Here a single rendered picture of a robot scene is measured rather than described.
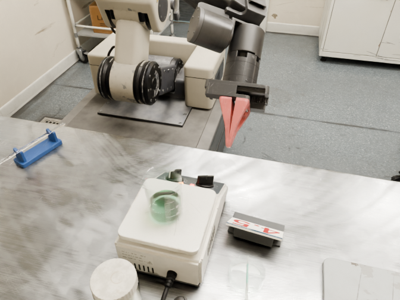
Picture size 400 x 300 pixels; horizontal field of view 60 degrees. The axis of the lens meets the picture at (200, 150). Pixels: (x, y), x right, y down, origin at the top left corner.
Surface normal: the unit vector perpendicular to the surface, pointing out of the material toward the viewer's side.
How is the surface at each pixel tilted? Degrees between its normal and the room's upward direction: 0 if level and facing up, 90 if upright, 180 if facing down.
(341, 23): 90
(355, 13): 90
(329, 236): 0
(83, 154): 0
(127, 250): 90
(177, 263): 90
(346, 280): 0
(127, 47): 64
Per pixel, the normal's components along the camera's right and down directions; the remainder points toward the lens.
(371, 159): 0.00, -0.77
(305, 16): -0.25, 0.62
